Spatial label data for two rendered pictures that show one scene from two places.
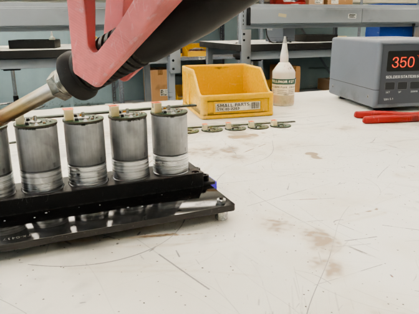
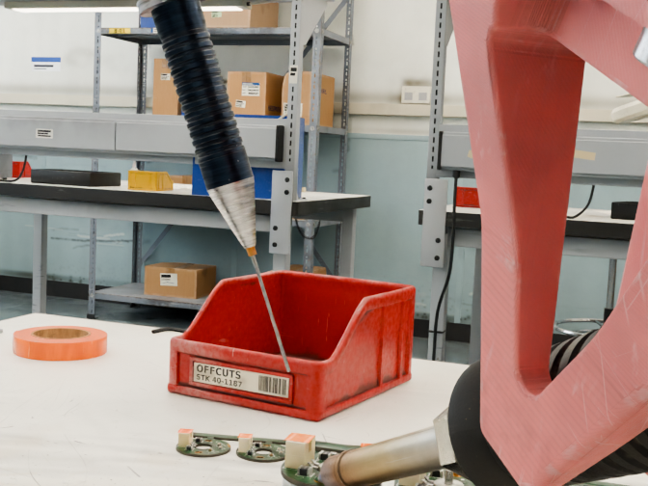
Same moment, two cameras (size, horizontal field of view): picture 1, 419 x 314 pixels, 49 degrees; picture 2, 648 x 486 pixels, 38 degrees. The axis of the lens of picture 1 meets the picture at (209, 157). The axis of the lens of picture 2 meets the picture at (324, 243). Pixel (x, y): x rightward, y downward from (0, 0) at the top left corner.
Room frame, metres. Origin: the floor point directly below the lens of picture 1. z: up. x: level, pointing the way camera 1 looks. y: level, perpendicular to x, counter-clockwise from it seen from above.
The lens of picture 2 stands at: (0.09, -0.01, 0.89)
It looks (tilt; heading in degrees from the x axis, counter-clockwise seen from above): 5 degrees down; 41
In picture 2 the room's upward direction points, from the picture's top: 3 degrees clockwise
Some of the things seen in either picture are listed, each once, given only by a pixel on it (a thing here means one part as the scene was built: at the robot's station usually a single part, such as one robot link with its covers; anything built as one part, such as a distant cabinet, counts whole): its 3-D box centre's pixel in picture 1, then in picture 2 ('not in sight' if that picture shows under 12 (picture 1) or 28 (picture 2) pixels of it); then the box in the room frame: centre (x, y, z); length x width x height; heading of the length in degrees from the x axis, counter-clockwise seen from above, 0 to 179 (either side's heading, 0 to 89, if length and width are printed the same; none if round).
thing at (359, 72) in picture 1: (386, 70); not in sight; (0.69, -0.27, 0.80); 0.15 x 0.12 x 0.10; 9
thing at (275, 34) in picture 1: (280, 34); not in sight; (3.07, -0.46, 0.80); 0.15 x 0.12 x 0.10; 40
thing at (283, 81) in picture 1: (284, 71); not in sight; (0.69, -0.11, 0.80); 0.03 x 0.03 x 0.10
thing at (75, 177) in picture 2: not in sight; (76, 177); (1.91, 2.63, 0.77); 0.24 x 0.16 x 0.04; 106
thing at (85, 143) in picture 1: (86, 156); not in sight; (0.28, 0.08, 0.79); 0.02 x 0.02 x 0.05
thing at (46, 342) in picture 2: not in sight; (60, 341); (0.44, 0.52, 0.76); 0.06 x 0.06 x 0.01
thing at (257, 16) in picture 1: (339, 17); not in sight; (3.05, -0.84, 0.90); 1.30 x 0.06 x 0.12; 111
